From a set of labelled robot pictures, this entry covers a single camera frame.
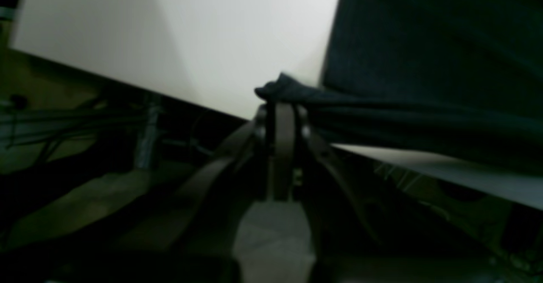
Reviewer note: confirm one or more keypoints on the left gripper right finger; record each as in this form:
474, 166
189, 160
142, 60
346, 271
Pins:
365, 231

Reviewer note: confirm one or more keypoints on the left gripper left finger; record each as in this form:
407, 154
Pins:
188, 237

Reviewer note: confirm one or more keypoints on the black t-shirt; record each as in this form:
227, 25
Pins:
462, 78

